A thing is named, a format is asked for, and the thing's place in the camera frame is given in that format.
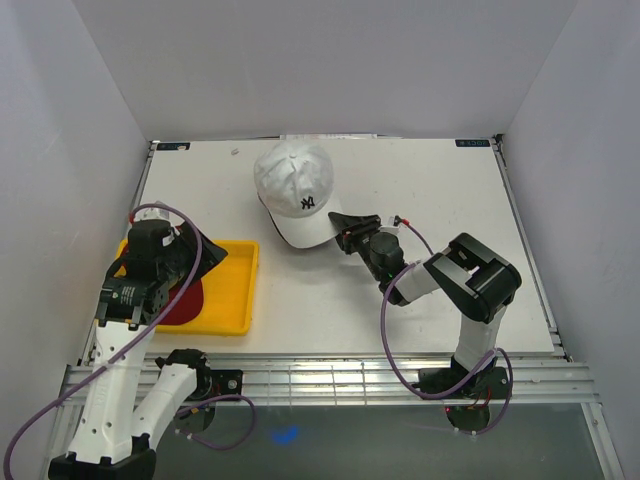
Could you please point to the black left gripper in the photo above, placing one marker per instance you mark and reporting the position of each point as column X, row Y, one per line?
column 211, row 255

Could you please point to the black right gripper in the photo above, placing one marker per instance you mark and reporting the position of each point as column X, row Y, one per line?
column 348, row 225

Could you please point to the red baseball cap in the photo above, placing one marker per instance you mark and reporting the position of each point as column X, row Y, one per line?
column 188, row 307

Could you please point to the white baseball cap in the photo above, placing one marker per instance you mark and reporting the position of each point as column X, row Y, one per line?
column 295, row 182

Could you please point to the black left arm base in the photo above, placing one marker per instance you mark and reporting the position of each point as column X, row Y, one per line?
column 223, row 382

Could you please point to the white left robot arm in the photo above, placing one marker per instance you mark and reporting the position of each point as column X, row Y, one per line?
column 117, row 438

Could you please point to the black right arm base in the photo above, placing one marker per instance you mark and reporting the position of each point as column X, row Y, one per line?
column 492, row 382

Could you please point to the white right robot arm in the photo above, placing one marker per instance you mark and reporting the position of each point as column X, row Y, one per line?
column 480, row 283

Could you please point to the yellow plastic tray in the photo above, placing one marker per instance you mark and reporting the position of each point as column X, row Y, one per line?
column 228, row 294

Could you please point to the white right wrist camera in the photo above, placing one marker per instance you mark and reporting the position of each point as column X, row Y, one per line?
column 394, row 225

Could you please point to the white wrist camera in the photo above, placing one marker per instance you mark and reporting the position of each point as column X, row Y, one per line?
column 394, row 225
column 155, row 218

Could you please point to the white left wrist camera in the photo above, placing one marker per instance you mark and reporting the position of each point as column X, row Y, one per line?
column 155, row 218

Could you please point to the aluminium rail frame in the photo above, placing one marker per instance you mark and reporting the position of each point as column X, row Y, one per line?
column 349, row 418

